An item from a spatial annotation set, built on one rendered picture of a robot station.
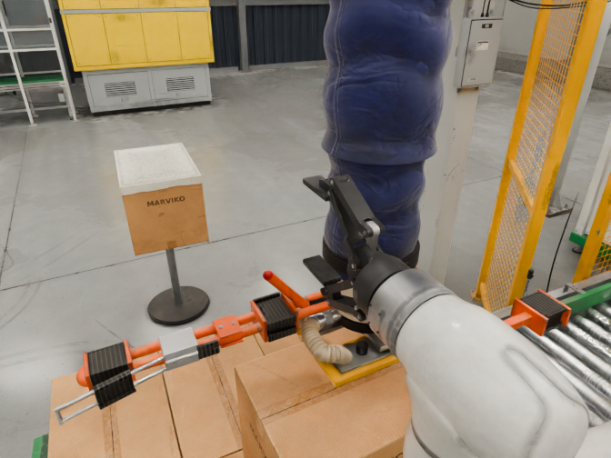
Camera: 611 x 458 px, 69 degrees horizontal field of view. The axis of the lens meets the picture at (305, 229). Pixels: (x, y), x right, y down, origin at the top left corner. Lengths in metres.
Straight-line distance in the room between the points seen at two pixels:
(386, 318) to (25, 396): 2.56
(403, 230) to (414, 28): 0.39
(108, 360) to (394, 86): 0.73
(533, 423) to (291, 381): 0.96
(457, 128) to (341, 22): 1.65
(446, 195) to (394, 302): 2.09
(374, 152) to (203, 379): 1.28
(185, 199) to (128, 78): 5.86
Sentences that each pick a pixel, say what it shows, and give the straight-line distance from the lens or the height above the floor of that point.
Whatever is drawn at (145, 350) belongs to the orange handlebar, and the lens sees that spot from 1.00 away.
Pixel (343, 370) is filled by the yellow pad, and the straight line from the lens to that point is 1.06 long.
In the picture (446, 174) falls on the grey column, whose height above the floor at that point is 1.02.
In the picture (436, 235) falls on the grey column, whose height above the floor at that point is 0.65.
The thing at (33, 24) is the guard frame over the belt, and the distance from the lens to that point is 7.97.
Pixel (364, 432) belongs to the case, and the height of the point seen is 0.94.
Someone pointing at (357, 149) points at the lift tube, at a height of 1.62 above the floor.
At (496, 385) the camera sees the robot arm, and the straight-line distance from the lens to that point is 0.40.
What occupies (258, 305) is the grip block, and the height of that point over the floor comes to 1.25.
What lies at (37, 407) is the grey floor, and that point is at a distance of 2.81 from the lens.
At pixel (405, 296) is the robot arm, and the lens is 0.47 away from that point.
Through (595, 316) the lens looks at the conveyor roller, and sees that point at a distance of 2.51.
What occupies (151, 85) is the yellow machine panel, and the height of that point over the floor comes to 0.41.
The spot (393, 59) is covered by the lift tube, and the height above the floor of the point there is 1.78.
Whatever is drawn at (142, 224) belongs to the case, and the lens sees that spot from 2.48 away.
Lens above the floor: 1.89
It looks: 29 degrees down
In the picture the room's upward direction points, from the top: straight up
